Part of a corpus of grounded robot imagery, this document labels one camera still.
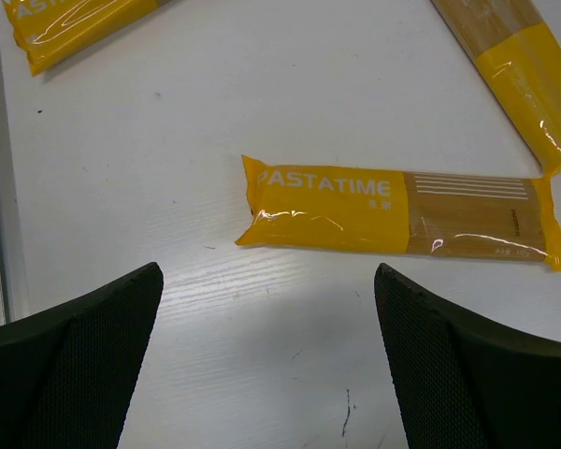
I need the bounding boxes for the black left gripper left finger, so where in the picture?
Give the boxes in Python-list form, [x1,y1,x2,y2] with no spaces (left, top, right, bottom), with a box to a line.
[0,263,164,448]

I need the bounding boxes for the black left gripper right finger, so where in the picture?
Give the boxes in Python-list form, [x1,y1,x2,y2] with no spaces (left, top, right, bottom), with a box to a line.
[374,264,561,448]

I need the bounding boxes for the yellow Pastatime spaghetti bag centre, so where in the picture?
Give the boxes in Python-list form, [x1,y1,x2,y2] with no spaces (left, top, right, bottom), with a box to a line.
[236,156,561,271]

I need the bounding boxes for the yellow spaghetti bag upright middle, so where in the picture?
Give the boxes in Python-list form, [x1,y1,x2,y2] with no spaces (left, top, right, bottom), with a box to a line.
[434,0,561,175]

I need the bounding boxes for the yellow spaghetti bag far left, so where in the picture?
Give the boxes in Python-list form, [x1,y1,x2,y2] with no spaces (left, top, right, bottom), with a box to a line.
[3,0,166,76]

